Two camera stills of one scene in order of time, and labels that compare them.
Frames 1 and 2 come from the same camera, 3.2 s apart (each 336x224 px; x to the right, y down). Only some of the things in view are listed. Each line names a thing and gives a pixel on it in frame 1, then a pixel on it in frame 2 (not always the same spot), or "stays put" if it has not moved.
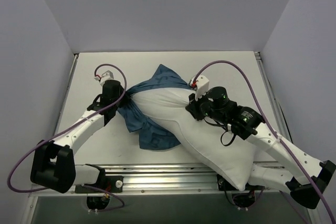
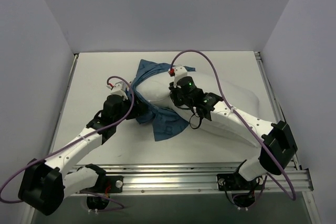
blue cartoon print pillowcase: (152, 135) to (164, 124)
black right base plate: (224, 184) stays put
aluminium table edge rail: (65, 93) stays put
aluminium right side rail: (275, 105) stays put
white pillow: (228, 156) to (156, 89)
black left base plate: (108, 183) stays put
